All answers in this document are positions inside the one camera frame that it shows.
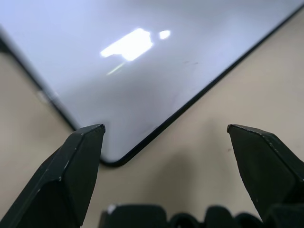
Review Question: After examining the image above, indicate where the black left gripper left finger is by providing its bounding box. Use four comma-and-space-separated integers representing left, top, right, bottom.
0, 123, 106, 228

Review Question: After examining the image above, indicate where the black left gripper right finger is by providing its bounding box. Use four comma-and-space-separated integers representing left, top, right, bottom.
227, 123, 304, 223

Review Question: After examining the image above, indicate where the black-framed whiteboard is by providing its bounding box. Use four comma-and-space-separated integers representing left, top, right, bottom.
0, 0, 304, 168

